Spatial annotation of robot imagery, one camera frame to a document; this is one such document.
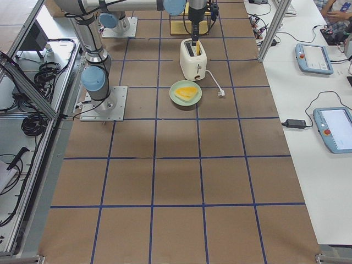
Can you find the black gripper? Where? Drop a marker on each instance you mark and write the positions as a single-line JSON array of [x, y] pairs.
[[196, 15]]

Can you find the white two-slot toaster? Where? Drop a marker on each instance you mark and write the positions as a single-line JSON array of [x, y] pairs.
[[193, 66]]

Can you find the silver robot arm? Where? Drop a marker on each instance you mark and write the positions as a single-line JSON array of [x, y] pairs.
[[95, 77], [198, 4]]

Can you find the yellow bread slice in toaster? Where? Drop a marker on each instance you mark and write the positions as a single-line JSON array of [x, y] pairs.
[[198, 52]]

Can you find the light green plate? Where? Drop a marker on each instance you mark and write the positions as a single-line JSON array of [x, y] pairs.
[[185, 83]]

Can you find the yellow bread slice on plate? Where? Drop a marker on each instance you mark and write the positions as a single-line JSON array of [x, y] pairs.
[[186, 93]]

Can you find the far blue teach pendant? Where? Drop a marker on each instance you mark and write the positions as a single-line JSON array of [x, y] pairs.
[[313, 59]]

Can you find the blue teach pendant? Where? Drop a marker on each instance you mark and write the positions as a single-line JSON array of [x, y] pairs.
[[313, 59], [334, 126]]

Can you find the black power adapter brick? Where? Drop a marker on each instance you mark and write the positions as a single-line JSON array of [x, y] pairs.
[[294, 123]]

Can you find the person in background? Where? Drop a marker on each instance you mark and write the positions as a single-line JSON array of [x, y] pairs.
[[336, 14]]

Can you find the near blue teach pendant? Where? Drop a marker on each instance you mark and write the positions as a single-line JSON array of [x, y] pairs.
[[334, 126]]

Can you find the black wire basket wooden base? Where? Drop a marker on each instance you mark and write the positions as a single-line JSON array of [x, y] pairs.
[[181, 25]]

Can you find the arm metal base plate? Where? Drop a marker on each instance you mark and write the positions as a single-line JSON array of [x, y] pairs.
[[124, 29], [112, 109]]

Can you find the aluminium frame post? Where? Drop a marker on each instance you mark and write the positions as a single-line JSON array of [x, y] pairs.
[[274, 26]]

